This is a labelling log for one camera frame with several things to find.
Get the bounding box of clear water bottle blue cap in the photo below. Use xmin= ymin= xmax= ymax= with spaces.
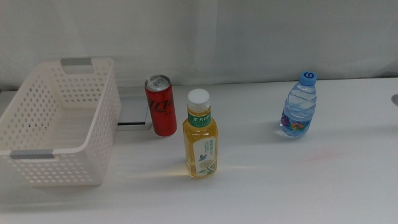
xmin=279 ymin=70 xmax=318 ymax=139

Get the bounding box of silver table cable hatch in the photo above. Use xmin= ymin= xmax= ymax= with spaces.
xmin=117 ymin=86 xmax=154 ymax=131

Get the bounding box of yellow tea bottle green label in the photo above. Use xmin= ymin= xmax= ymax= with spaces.
xmin=182 ymin=88 xmax=219 ymax=179

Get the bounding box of red cola can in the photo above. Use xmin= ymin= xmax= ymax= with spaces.
xmin=144 ymin=74 xmax=178 ymax=138

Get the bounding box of white perforated plastic basket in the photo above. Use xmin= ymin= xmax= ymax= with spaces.
xmin=0 ymin=57 xmax=123 ymax=187

